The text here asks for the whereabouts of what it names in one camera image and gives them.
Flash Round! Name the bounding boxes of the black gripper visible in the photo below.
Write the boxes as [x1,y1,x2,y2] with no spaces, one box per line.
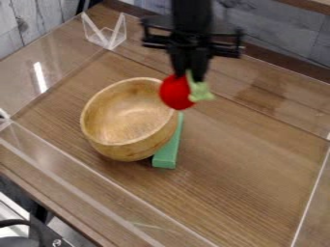
[141,15,245,82]

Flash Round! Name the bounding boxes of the green rectangular block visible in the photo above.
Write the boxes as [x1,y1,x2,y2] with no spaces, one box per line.
[153,114,185,169]

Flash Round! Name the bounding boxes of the wooden bowl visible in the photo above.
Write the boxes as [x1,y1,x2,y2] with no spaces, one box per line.
[81,77,178,162]

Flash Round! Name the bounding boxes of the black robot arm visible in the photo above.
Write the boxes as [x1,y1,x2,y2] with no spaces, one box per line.
[141,0,244,82]

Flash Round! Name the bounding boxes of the red strawberry toy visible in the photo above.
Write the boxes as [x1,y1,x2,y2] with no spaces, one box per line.
[158,69,217,111]

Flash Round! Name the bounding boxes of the black cable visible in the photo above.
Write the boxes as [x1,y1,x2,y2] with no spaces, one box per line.
[0,219,33,232]

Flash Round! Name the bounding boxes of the clear acrylic corner bracket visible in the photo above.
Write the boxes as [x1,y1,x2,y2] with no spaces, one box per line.
[82,13,127,50]

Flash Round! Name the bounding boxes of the black metal table bracket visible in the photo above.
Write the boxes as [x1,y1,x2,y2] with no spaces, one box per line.
[29,215,75,247]

